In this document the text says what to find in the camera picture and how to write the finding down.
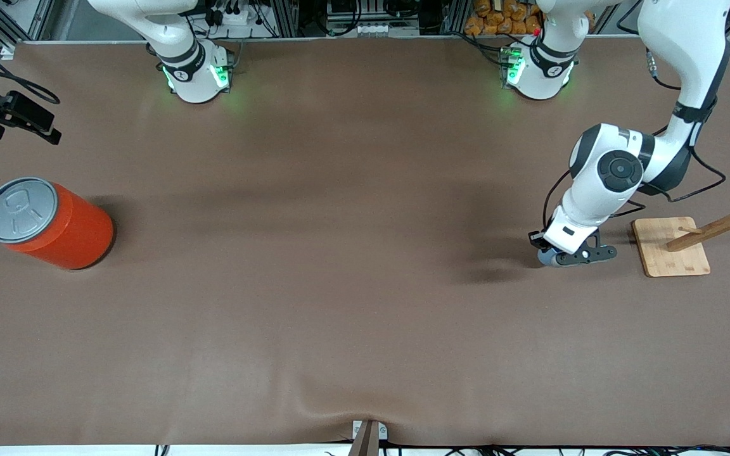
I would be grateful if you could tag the orange can with silver lid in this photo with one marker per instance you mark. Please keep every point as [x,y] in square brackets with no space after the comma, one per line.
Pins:
[73,234]

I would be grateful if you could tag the brown table mat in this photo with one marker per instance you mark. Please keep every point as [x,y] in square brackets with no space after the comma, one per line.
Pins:
[365,285]

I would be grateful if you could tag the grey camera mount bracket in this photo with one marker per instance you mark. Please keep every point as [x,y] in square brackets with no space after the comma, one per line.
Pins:
[368,440]

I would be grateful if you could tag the white power strip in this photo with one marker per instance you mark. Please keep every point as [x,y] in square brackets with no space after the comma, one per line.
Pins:
[235,18]

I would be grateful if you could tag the wooden mug tree stand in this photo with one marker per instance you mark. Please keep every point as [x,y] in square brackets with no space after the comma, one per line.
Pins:
[669,250]

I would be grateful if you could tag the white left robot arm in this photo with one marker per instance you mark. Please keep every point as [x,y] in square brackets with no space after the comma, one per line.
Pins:
[682,38]

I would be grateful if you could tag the orange snack packets pile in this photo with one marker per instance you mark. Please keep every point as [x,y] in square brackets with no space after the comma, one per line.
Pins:
[498,22]

